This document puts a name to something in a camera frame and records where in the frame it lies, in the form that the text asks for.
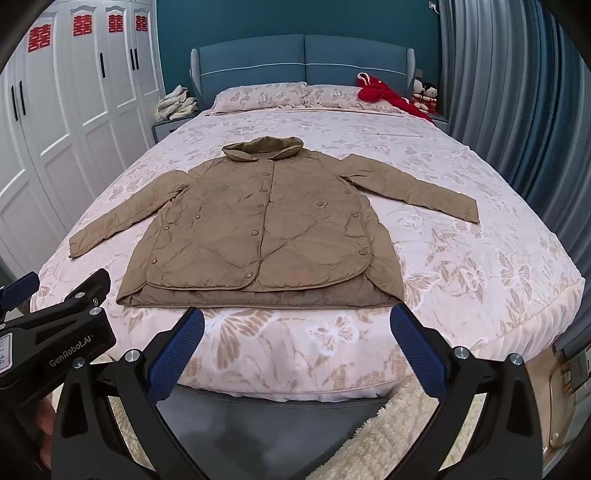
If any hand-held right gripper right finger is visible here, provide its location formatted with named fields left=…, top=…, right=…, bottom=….
left=389, top=304, right=543, bottom=480

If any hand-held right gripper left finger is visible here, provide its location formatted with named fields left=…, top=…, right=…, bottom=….
left=48, top=307, right=206, bottom=480

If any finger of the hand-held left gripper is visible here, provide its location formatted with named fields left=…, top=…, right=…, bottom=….
left=27, top=268, right=112, bottom=325
left=0, top=271, right=40, bottom=320

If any brown quilted jacket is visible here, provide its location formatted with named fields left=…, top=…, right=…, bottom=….
left=68, top=136, right=481, bottom=309

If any person's left hand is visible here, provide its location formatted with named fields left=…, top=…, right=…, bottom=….
left=31, top=399, right=58, bottom=469

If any pink butterfly print bedspread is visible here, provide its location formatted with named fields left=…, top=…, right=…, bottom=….
left=28, top=107, right=583, bottom=400

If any cream shaggy rug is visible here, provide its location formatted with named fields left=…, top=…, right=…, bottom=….
left=355, top=377, right=557, bottom=480

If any white panelled wardrobe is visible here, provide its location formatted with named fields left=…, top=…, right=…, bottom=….
left=0, top=0, right=165, bottom=278

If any glass bathroom scale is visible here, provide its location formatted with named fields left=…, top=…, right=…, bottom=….
left=549, top=353, right=591, bottom=449

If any grey blue nightstand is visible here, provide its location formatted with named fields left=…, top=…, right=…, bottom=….
left=152, top=111, right=202, bottom=145

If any pile of cream cloths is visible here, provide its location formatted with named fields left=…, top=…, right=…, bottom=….
left=156, top=85, right=201, bottom=122

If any grey pleated curtain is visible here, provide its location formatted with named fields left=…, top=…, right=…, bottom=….
left=436, top=0, right=591, bottom=354

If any red garment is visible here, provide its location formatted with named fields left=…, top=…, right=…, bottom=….
left=356, top=72, right=435, bottom=123

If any pink floral pillow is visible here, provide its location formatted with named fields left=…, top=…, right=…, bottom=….
left=302, top=84, right=408, bottom=114
left=205, top=83, right=308, bottom=116

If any blue upholstered headboard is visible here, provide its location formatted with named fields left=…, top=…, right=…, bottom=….
left=190, top=34, right=416, bottom=108

